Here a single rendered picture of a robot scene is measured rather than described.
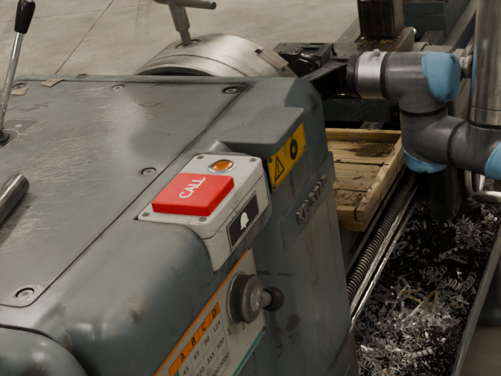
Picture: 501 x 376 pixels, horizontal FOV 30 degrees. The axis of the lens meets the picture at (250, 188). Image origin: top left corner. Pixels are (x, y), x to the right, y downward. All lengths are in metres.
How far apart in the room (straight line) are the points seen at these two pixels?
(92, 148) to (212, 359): 0.27
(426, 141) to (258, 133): 0.54
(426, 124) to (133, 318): 0.82
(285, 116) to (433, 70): 0.47
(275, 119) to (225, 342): 0.25
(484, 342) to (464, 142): 1.32
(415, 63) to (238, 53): 0.29
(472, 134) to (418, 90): 0.11
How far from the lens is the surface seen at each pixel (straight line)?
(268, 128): 1.01
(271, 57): 1.37
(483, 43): 1.39
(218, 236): 0.86
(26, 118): 1.17
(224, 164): 0.93
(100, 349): 0.75
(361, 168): 1.70
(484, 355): 2.65
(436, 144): 1.48
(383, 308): 1.88
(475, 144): 1.43
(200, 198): 0.86
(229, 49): 1.34
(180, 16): 1.35
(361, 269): 1.59
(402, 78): 1.47
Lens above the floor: 1.67
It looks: 28 degrees down
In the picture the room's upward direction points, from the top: 10 degrees counter-clockwise
